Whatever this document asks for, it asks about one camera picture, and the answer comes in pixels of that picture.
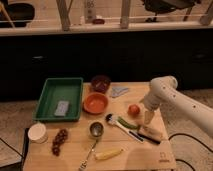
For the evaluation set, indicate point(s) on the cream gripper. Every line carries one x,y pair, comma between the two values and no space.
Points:
148,116

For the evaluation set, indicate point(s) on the metal measuring cup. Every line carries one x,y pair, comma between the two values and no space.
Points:
96,131

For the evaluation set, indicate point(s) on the black chair left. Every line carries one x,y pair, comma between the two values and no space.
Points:
20,13

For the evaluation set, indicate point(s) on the red apple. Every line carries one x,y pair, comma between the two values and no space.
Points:
133,110

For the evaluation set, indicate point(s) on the bunch of red grapes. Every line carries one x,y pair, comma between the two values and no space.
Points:
59,139

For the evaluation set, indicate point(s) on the yellow corn cob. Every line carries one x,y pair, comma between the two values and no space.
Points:
107,154

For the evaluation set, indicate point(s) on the dark red bowl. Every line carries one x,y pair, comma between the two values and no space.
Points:
100,83

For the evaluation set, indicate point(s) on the black office chair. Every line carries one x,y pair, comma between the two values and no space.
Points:
168,6

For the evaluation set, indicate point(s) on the green chili pepper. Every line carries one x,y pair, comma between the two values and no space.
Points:
127,125

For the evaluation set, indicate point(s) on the dark red shelf object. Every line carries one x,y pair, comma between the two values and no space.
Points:
98,21

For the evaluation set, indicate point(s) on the green plastic tray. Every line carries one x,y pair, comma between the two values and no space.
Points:
54,91

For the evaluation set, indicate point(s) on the white black spatula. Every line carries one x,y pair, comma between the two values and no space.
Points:
111,120

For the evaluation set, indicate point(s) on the wooden block brush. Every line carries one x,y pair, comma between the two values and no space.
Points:
151,134

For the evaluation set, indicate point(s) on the grey sponge block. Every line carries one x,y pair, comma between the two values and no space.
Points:
62,108

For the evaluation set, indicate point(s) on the orange-red bowl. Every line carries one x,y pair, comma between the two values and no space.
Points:
95,103

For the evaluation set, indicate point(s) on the grey folded cloth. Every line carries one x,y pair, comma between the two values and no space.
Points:
118,91

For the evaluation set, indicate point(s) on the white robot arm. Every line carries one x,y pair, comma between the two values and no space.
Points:
165,89

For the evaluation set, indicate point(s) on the white paper cup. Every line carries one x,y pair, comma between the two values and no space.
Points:
38,133

